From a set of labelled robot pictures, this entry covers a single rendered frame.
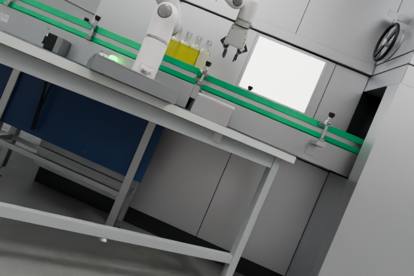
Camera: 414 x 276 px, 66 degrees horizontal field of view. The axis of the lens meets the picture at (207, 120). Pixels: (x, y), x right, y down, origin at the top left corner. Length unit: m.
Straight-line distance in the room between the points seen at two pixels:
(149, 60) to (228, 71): 0.70
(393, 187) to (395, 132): 0.25
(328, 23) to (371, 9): 0.26
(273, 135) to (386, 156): 0.51
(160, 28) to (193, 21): 0.66
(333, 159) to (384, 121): 0.30
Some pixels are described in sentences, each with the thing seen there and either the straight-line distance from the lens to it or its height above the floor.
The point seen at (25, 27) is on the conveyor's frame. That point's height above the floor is 0.82.
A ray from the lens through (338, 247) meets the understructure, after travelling 1.65.
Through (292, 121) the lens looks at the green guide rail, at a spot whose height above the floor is 0.91.
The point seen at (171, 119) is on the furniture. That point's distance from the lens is 1.29.
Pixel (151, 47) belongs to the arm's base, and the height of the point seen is 0.92.
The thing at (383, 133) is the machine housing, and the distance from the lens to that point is 1.64.
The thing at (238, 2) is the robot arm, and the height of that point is 1.27.
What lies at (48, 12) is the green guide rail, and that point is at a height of 0.93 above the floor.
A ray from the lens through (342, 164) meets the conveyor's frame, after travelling 1.76.
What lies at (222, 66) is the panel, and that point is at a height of 1.06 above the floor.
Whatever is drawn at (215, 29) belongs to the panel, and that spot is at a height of 1.24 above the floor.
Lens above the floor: 0.74
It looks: level
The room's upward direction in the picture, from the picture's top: 23 degrees clockwise
